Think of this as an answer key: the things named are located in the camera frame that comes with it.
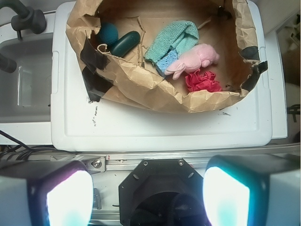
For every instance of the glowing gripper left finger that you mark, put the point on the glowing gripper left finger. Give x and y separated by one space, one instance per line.
45 193

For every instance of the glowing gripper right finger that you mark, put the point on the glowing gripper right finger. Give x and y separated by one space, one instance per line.
253 190

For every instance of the white plastic bin lid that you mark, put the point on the white plastic bin lid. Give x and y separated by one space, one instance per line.
77 124

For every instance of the clear plastic container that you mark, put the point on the clear plastic container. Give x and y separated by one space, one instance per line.
33 85

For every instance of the red crumpled fabric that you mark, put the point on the red crumpled fabric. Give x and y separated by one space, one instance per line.
197 81

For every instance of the brown paper bag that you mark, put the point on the brown paper bag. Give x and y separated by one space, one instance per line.
227 25

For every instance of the pink plush toy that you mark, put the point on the pink plush toy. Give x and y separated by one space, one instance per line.
201 55

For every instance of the blue sponge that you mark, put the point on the blue sponge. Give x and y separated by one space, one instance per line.
166 61

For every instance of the dark teal ball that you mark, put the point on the dark teal ball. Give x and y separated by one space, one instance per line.
108 34

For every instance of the teal microfiber cloth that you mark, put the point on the teal microfiber cloth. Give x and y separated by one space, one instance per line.
180 36

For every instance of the black faucet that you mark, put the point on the black faucet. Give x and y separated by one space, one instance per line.
26 17

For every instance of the aluminium frame rail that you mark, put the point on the aluminium frame rail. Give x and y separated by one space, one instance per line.
102 162

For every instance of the black octagonal mount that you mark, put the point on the black octagonal mount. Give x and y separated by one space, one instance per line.
162 193

